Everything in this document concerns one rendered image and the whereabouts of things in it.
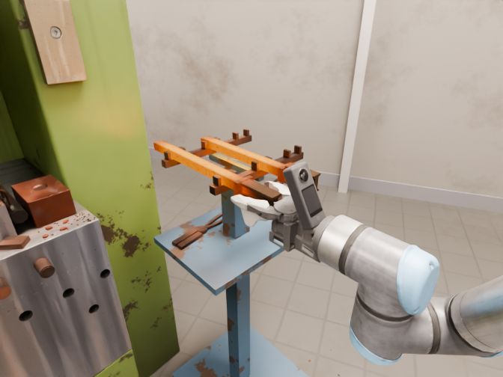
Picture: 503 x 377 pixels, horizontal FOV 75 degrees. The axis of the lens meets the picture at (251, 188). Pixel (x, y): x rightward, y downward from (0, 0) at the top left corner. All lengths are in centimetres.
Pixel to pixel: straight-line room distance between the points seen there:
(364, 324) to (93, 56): 84
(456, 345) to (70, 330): 80
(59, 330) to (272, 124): 236
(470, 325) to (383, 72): 227
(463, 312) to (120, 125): 88
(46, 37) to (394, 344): 90
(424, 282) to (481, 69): 235
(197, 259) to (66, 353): 37
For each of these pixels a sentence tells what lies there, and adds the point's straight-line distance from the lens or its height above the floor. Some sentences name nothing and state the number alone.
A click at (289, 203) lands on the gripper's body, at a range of 62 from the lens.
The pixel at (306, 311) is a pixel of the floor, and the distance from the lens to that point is 179.
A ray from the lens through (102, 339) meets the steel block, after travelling 102.
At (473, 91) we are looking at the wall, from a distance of 278.
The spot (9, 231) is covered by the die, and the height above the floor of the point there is 93.
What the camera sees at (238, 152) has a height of 101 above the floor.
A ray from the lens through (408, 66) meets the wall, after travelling 270.
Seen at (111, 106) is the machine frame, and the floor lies 111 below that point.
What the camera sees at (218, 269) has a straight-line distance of 88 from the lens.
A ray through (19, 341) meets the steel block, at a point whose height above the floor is 71.
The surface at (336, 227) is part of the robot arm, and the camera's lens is 55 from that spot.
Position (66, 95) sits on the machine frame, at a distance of 94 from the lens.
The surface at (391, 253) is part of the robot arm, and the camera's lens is 52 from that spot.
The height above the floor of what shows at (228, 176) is 101.
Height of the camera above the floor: 132
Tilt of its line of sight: 28 degrees down
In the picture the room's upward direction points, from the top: straight up
